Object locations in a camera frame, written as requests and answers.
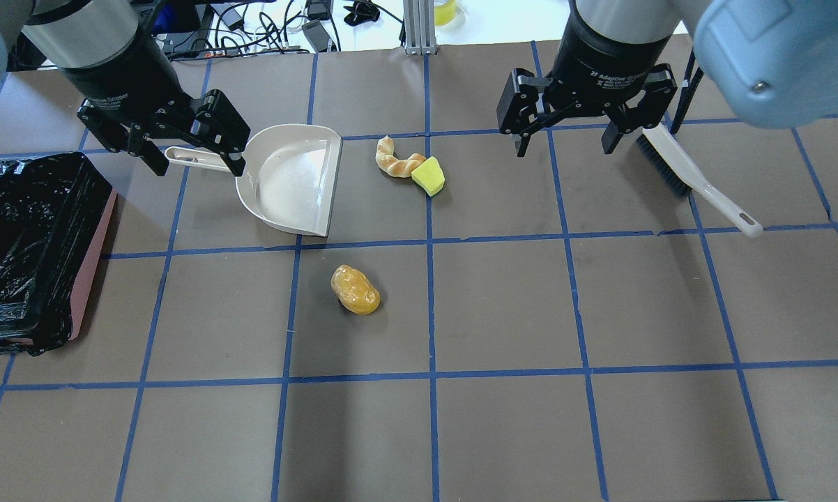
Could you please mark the round golden bread roll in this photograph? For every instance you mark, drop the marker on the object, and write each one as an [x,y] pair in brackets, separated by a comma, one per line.
[354,290]

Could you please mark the yellow sponge piece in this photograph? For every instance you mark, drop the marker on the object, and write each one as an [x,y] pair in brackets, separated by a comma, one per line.
[429,176]

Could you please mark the pink bin with black bag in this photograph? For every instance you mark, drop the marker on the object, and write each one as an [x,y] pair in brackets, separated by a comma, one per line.
[51,208]

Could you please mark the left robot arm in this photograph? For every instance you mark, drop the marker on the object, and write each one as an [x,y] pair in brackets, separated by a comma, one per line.
[77,34]

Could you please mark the beige plastic dustpan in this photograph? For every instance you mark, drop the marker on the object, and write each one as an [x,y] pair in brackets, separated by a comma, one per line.
[290,177]

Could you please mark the white hand brush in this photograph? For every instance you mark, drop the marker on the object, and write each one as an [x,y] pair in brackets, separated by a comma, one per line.
[683,176]

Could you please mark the twisted bread piece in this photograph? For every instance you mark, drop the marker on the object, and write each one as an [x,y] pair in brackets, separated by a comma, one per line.
[387,161]

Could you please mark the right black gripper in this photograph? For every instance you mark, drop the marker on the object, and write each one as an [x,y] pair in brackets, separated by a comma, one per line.
[611,61]

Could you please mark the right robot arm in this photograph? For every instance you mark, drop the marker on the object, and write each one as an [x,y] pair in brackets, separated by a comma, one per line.
[775,63]

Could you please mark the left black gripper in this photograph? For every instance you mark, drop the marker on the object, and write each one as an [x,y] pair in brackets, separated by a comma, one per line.
[123,82]

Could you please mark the aluminium frame post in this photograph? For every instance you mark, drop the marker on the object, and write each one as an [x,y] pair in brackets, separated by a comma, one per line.
[419,28]

